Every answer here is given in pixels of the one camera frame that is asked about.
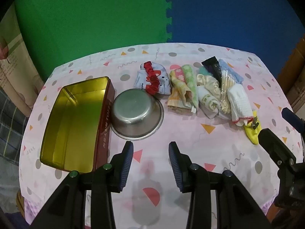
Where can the yellow hair clip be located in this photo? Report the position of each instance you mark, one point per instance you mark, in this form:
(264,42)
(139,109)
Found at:
(252,131)

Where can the beige printed curtain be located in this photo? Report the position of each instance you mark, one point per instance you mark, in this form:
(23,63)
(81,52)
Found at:
(14,59)

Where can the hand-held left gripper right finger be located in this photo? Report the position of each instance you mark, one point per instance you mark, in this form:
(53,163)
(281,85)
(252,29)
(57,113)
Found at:
(175,167)

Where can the pack of cotton swabs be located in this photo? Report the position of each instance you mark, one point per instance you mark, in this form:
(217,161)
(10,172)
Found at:
(226,93)

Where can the green foam mat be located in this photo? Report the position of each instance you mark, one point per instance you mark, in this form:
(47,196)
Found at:
(95,23)

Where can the cream satin scrunchie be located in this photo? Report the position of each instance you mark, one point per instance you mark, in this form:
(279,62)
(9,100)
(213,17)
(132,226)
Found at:
(208,83)

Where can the stainless steel bowl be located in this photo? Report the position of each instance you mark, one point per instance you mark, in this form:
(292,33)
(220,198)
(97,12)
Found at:
(135,114)

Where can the teal fluffy scrunchie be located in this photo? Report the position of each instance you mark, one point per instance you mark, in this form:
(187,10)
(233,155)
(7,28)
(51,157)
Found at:
(204,71)

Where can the white printed sock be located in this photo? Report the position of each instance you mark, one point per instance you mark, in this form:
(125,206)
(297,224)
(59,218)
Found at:
(163,81)

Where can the orange green floral towel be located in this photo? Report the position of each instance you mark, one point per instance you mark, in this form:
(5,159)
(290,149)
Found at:
(181,88)

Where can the white embroidered cloth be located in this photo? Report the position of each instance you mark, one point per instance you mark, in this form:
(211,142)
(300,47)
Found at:
(209,103)

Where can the light blue towel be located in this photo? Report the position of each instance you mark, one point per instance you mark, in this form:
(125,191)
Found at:
(232,71)

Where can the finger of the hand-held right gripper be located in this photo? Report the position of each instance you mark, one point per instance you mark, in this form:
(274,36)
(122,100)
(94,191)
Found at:
(292,118)
(274,145)

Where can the white red-edged knit cloth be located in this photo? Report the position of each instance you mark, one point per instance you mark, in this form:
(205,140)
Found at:
(239,102)

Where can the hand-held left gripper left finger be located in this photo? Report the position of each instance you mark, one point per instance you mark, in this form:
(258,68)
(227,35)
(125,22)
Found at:
(126,167)

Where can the gold rectangular tin box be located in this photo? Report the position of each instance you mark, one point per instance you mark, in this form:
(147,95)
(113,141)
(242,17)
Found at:
(71,128)

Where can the blue foam mat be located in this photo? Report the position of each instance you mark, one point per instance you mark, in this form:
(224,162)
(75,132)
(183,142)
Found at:
(226,16)

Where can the black glossy packet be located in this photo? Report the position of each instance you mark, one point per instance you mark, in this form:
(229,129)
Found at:
(213,66)

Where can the red scrunchie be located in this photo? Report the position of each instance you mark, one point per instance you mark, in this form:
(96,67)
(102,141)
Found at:
(151,76)

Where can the pink patterned tablecloth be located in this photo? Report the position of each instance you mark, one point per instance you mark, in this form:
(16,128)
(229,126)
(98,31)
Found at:
(214,152)

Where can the grey plaid blanket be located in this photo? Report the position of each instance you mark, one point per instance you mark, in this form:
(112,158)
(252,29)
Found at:
(10,128)

